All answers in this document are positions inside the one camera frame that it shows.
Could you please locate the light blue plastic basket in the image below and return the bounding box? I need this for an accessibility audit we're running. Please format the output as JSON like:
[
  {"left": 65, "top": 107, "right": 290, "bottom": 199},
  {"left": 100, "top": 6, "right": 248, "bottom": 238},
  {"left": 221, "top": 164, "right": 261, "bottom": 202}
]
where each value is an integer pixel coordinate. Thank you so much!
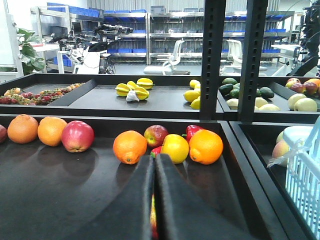
[{"left": 267, "top": 118, "right": 320, "bottom": 240}]

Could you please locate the orange with navel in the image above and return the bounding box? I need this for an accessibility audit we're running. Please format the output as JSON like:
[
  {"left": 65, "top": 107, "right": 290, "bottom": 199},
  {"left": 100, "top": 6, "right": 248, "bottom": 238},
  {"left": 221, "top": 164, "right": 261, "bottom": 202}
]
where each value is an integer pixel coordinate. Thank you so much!
[{"left": 112, "top": 130, "right": 148, "bottom": 165}]

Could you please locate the yellow starfruit far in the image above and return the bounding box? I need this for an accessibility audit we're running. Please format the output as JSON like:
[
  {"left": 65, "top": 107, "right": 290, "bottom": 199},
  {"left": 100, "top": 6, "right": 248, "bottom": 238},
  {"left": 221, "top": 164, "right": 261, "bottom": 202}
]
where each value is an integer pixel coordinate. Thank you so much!
[{"left": 136, "top": 77, "right": 154, "bottom": 90}]

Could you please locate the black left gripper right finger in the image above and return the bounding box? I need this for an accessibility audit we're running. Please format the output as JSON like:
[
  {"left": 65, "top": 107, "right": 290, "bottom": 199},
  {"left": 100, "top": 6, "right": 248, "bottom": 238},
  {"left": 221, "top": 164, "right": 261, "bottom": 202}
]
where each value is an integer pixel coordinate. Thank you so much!
[{"left": 154, "top": 154, "right": 254, "bottom": 240}]

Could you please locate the red bell pepper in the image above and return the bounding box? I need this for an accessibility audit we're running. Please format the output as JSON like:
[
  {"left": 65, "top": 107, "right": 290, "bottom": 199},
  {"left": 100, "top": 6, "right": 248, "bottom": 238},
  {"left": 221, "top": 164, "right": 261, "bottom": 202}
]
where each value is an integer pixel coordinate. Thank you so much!
[{"left": 181, "top": 124, "right": 204, "bottom": 142}]

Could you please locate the orange back left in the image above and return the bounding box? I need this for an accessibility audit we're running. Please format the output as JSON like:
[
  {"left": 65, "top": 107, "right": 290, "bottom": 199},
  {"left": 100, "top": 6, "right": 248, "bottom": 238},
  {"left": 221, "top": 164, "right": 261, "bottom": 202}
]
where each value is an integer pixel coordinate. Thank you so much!
[{"left": 7, "top": 114, "right": 39, "bottom": 144}]

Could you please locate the red yellow apple behind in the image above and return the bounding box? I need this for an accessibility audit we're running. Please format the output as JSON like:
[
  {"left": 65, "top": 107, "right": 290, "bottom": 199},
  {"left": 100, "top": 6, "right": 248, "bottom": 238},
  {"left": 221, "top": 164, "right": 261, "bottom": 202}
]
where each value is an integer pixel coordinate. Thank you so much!
[{"left": 144, "top": 124, "right": 169, "bottom": 148}]

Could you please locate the yellow orange fruit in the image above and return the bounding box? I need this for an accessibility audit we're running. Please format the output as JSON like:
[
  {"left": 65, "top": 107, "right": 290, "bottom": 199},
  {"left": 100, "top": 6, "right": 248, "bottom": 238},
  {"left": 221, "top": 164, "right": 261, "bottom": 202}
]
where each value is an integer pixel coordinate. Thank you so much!
[{"left": 160, "top": 134, "right": 189, "bottom": 164}]

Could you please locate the big red apple back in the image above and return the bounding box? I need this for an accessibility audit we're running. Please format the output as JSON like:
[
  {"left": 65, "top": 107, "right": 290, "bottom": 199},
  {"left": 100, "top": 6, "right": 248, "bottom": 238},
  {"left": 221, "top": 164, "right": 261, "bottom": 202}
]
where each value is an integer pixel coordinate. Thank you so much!
[{"left": 61, "top": 120, "right": 95, "bottom": 153}]

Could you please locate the black perforated upright post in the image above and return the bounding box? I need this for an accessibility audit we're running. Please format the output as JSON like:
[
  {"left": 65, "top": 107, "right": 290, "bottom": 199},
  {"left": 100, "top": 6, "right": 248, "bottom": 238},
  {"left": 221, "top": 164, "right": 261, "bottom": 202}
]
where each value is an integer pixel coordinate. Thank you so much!
[{"left": 199, "top": 0, "right": 226, "bottom": 120}]

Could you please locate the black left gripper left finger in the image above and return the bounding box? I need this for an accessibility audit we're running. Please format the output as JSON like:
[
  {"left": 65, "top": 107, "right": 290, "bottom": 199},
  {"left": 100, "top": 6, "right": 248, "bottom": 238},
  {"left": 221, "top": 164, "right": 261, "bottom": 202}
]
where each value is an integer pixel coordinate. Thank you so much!
[{"left": 65, "top": 156, "right": 154, "bottom": 240}]

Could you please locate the green potted plant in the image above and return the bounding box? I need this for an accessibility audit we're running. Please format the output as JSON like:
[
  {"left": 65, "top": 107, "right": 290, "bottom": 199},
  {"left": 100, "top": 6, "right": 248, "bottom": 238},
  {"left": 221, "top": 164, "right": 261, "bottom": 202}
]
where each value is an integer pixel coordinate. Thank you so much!
[{"left": 16, "top": 27, "right": 46, "bottom": 76}]

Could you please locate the large orange right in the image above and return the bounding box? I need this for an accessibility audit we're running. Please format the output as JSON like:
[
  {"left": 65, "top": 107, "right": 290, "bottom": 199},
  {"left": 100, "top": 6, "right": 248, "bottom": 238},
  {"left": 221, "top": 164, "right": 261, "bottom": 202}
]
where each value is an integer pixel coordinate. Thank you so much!
[{"left": 189, "top": 129, "right": 224, "bottom": 165}]

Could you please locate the black fruit display stand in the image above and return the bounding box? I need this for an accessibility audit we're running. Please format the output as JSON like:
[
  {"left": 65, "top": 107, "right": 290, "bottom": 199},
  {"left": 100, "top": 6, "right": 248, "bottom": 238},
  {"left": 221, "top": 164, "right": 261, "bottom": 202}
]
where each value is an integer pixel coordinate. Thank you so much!
[{"left": 0, "top": 73, "right": 313, "bottom": 240}]

